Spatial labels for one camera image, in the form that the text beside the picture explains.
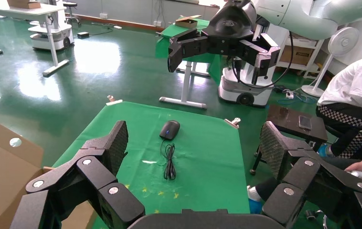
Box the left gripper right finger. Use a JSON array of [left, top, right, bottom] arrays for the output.
[[259, 121, 362, 229]]

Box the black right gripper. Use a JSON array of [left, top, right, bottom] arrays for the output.
[[167, 0, 282, 86]]

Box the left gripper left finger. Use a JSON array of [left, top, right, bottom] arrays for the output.
[[10, 120, 146, 229]]

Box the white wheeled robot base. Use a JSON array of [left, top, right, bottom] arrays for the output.
[[218, 55, 275, 108]]

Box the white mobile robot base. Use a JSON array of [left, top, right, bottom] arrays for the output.
[[28, 12, 75, 51]]

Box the small open cardboard box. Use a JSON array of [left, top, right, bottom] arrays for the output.
[[174, 14, 202, 30]]

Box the large cardboard box in shelf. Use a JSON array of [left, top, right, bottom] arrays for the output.
[[279, 45, 315, 66]]

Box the flat cardboard box on desk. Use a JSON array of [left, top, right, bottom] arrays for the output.
[[7, 0, 42, 10]]

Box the bare person hand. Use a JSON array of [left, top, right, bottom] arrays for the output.
[[345, 160, 362, 175]]

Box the black smartphone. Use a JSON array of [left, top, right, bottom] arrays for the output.
[[298, 115, 313, 131]]

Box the white table with green cover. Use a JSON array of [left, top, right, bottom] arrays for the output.
[[154, 17, 224, 110]]

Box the dark low side table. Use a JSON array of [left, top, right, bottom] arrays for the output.
[[249, 104, 329, 177]]

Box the metal binder clip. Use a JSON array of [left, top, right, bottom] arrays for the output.
[[224, 117, 242, 130], [106, 95, 123, 106]]

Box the white shelf unit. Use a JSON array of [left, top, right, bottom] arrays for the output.
[[275, 31, 326, 80]]

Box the green table cloth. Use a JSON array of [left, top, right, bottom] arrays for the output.
[[52, 101, 251, 229]]

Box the person in white shirt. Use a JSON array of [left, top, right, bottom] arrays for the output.
[[315, 52, 362, 161]]

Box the white standing fan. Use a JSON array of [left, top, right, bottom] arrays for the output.
[[300, 27, 361, 98]]

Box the black round stool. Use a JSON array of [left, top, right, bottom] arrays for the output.
[[62, 1, 82, 27]]

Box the white desk with metal legs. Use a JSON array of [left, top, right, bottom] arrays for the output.
[[0, 0, 70, 77]]

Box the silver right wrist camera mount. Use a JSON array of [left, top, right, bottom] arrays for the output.
[[252, 23, 279, 51]]

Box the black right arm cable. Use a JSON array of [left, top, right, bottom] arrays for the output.
[[231, 0, 362, 90]]

